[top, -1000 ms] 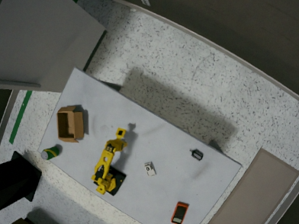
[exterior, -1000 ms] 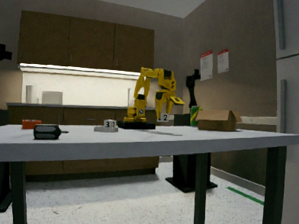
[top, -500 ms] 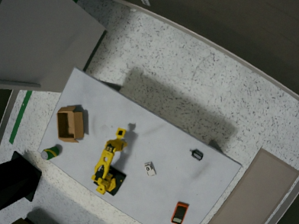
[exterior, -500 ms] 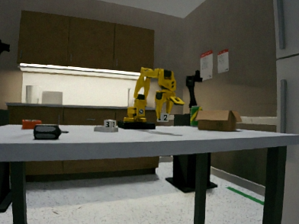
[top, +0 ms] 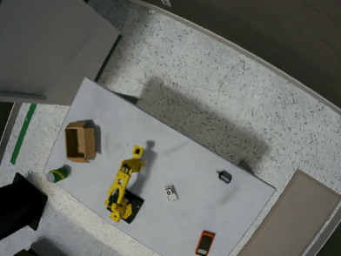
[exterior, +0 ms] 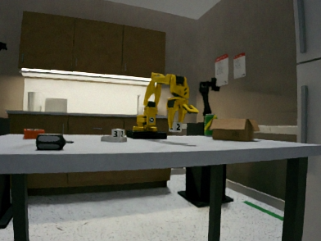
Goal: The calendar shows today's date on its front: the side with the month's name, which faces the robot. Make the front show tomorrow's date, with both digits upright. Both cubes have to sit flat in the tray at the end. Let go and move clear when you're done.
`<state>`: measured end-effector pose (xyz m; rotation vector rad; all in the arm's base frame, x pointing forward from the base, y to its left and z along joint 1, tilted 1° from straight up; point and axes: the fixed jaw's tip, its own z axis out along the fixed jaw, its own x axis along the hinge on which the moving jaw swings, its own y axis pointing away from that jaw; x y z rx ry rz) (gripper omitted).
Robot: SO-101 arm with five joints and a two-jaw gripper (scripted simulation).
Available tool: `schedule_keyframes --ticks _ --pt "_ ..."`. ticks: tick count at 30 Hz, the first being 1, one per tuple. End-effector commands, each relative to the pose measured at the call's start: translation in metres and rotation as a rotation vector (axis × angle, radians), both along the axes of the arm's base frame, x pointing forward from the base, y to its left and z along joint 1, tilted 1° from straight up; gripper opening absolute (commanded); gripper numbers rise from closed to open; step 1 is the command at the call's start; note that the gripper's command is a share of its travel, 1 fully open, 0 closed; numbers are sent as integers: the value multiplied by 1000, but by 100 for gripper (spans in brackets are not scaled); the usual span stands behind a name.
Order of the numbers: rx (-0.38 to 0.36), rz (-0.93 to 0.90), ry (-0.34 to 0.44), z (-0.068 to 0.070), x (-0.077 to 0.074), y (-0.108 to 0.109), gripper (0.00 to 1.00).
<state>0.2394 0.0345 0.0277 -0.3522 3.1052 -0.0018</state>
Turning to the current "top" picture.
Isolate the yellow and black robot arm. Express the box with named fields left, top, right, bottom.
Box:
left=104, top=160, right=136, bottom=221

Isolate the green drink can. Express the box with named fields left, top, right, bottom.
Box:
left=46, top=167, right=68, bottom=183

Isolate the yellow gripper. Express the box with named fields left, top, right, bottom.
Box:
left=127, top=145, right=145, bottom=172

